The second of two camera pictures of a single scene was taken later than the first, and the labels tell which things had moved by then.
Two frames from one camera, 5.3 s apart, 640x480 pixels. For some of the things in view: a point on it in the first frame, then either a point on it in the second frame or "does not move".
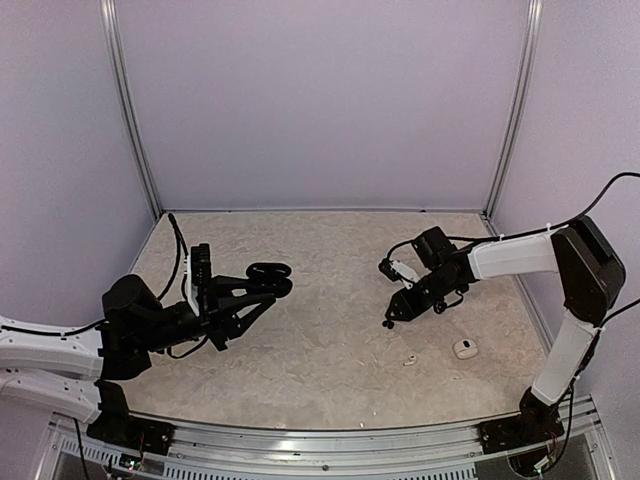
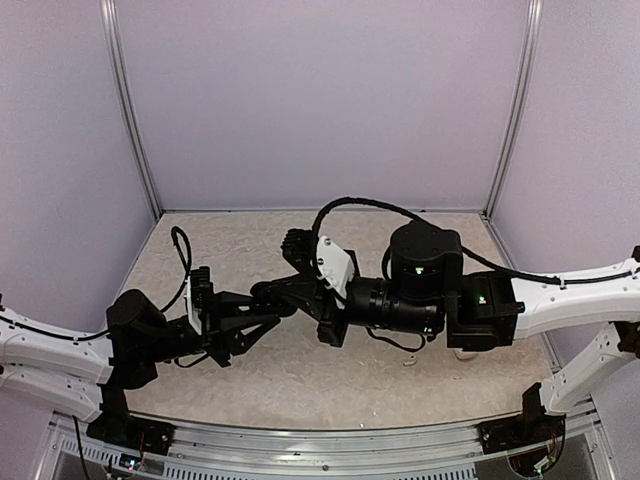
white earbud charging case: [465, 348] does not move
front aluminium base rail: [223, 452] does not move
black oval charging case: [269, 278] → [266, 295]
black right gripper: [410, 309] → [316, 301]
